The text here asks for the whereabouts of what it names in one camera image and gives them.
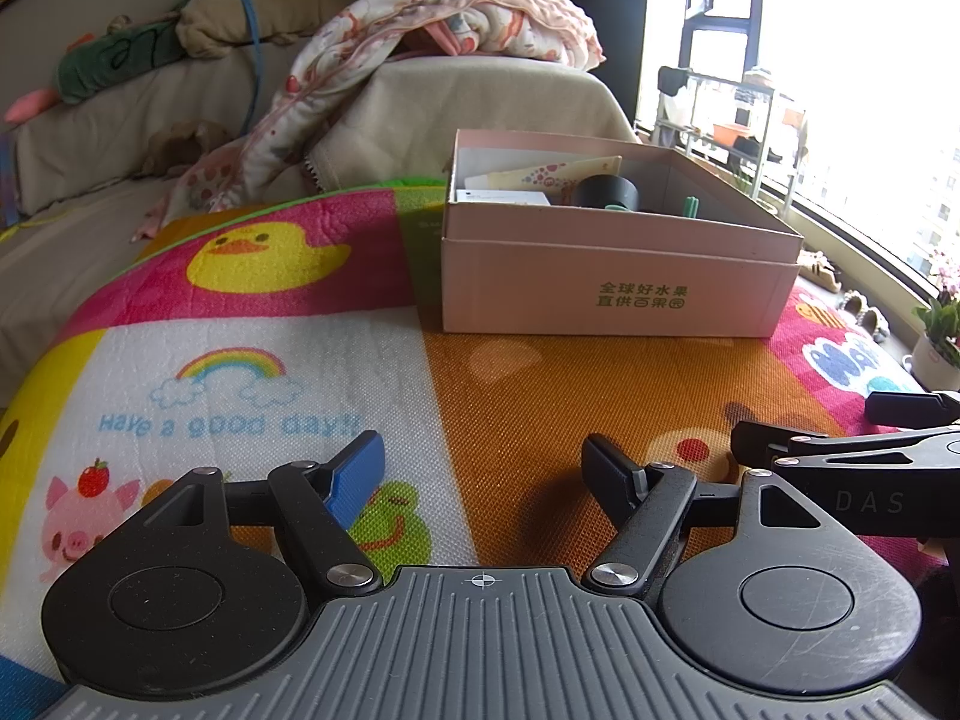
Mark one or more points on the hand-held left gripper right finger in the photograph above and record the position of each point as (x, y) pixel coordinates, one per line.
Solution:
(611, 487)

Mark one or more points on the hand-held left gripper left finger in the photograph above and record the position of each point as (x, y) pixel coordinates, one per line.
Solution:
(356, 476)

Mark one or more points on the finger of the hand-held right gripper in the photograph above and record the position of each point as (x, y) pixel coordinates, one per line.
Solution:
(765, 444)
(907, 407)

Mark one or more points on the pink cardboard box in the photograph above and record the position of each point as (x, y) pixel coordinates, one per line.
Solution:
(615, 270)

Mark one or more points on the black tape roll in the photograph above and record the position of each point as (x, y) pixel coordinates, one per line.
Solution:
(604, 191)

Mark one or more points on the small white carton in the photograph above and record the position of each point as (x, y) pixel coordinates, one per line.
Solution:
(502, 197)

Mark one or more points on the cream cosmetic tube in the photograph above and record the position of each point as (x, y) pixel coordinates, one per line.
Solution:
(555, 180)

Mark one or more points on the pink flowering potted plant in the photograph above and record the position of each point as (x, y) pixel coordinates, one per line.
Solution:
(937, 345)

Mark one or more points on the beige sandal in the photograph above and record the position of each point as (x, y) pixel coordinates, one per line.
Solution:
(864, 313)
(819, 268)

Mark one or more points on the colourful cartoon play mat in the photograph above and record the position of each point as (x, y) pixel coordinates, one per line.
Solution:
(525, 390)

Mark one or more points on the metal storage rack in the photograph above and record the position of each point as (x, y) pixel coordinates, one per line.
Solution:
(720, 112)

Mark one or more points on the brown plush toy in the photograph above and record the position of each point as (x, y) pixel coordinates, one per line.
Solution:
(184, 146)

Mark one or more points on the black hat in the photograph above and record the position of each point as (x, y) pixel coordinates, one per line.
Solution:
(673, 80)

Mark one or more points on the beige sofa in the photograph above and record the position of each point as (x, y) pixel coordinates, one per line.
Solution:
(487, 97)

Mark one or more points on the pink printed blanket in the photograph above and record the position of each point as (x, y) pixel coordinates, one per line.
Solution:
(487, 22)

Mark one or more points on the beige pillow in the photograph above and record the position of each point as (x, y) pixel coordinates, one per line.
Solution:
(225, 15)

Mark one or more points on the green plush toy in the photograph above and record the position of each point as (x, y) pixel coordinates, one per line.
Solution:
(112, 60)

